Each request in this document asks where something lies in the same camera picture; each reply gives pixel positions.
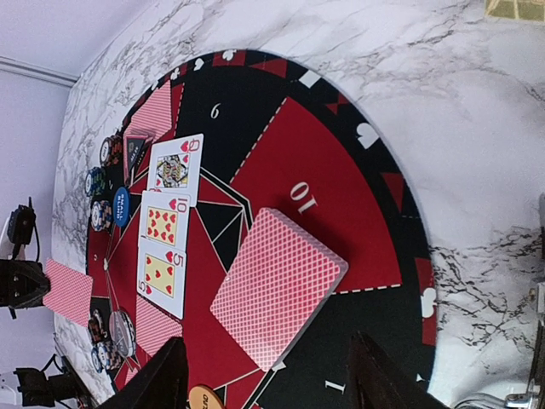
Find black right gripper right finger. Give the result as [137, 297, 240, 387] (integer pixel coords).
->
[347, 332, 445, 409]

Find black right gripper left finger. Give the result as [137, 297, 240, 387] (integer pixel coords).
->
[100, 337, 189, 409]

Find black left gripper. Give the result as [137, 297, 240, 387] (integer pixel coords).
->
[1, 260, 47, 320]

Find orange big blind button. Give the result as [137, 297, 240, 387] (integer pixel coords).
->
[188, 384, 225, 409]

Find face down community card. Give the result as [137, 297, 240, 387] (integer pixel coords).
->
[135, 296, 183, 357]

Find chip stack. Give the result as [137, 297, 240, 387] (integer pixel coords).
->
[88, 309, 110, 344]
[99, 134, 123, 167]

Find blue chips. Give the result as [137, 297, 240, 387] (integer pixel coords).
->
[91, 200, 113, 232]
[97, 340, 123, 371]

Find five of hearts card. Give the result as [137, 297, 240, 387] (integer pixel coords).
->
[136, 238, 186, 320]

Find green chips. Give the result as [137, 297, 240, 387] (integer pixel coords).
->
[84, 166, 106, 197]
[91, 345, 103, 373]

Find blue small blind button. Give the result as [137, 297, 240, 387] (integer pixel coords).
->
[112, 187, 130, 228]

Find red playing card deck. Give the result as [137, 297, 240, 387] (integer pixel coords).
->
[210, 208, 348, 372]

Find ten of hearts card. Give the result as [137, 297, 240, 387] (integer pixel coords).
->
[139, 191, 191, 251]

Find triangular all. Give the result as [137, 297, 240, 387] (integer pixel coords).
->
[123, 130, 155, 187]

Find face up white card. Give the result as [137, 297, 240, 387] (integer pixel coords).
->
[147, 133, 204, 207]

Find black poker set case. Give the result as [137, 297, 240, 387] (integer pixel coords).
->
[504, 191, 545, 409]

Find round red black poker mat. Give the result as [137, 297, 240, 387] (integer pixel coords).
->
[86, 49, 437, 408]

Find yellow woven bamboo mat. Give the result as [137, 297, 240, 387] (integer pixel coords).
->
[485, 0, 544, 22]

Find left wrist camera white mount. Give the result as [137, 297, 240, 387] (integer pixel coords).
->
[1, 197, 40, 262]

